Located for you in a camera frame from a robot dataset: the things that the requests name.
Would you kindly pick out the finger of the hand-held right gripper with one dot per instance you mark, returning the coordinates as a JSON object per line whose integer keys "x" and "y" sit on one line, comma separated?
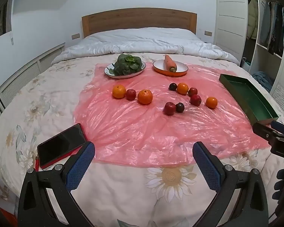
{"x": 262, "y": 130}
{"x": 282, "y": 127}

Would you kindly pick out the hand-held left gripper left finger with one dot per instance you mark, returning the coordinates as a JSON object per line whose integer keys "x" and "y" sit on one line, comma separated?
{"x": 81, "y": 164}

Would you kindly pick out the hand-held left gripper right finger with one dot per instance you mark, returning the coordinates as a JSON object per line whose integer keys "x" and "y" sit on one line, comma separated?
{"x": 207, "y": 167}

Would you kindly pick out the green tray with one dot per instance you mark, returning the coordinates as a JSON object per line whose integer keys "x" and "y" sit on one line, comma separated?
{"x": 250, "y": 97}

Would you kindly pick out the orange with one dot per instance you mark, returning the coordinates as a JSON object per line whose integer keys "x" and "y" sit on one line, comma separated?
{"x": 145, "y": 97}
{"x": 182, "y": 88}
{"x": 119, "y": 91}
{"x": 211, "y": 102}

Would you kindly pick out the dark plum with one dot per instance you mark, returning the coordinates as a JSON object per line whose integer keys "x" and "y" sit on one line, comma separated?
{"x": 172, "y": 86}
{"x": 180, "y": 107}

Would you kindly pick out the red apple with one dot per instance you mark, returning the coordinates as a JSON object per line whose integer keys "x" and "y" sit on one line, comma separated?
{"x": 193, "y": 91}
{"x": 130, "y": 94}
{"x": 195, "y": 100}
{"x": 169, "y": 108}

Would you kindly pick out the person's right hand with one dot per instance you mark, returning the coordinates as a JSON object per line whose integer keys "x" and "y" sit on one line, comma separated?
{"x": 279, "y": 182}

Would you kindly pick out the black smartphone red case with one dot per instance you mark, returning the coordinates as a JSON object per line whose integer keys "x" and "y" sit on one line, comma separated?
{"x": 59, "y": 144}

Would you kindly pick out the blue towel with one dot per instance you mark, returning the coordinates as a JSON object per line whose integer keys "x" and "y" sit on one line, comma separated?
{"x": 262, "y": 79}

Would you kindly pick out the pink cloth mat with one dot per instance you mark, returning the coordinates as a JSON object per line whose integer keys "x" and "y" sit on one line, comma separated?
{"x": 132, "y": 127}

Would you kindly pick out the teal bag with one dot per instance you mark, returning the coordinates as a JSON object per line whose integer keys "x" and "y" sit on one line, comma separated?
{"x": 246, "y": 63}

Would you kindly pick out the white plate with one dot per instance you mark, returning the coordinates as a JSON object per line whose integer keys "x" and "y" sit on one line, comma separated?
{"x": 108, "y": 70}

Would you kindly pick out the dark hanging garments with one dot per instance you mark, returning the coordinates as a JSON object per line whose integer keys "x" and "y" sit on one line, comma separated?
{"x": 278, "y": 28}

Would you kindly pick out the white slatted cabinet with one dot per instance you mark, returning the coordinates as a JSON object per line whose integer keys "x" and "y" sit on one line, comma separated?
{"x": 26, "y": 75}

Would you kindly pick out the blue-grey hanging garment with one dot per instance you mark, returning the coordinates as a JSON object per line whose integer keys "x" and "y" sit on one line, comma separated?
{"x": 265, "y": 23}

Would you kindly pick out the green leafy vegetable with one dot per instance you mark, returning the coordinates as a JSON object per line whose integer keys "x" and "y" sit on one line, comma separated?
{"x": 126, "y": 65}

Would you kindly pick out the carrot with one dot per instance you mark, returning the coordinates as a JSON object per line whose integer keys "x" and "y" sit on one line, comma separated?
{"x": 169, "y": 63}

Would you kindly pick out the light green hanging jacket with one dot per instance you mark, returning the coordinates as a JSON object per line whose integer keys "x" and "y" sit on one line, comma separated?
{"x": 252, "y": 19}

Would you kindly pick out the orange rimmed plate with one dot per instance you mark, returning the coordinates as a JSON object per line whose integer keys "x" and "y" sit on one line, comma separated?
{"x": 159, "y": 66}

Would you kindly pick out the white wardrobe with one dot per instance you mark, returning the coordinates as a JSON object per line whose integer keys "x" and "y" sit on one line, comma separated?
{"x": 229, "y": 16}

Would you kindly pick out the white duvet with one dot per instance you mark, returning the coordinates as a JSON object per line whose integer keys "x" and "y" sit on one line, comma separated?
{"x": 142, "y": 41}

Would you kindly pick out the wooden headboard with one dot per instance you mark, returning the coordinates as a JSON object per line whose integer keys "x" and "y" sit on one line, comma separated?
{"x": 137, "y": 21}

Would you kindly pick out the wall socket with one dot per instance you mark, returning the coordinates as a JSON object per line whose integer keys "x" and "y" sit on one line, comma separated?
{"x": 75, "y": 36}
{"x": 208, "y": 33}

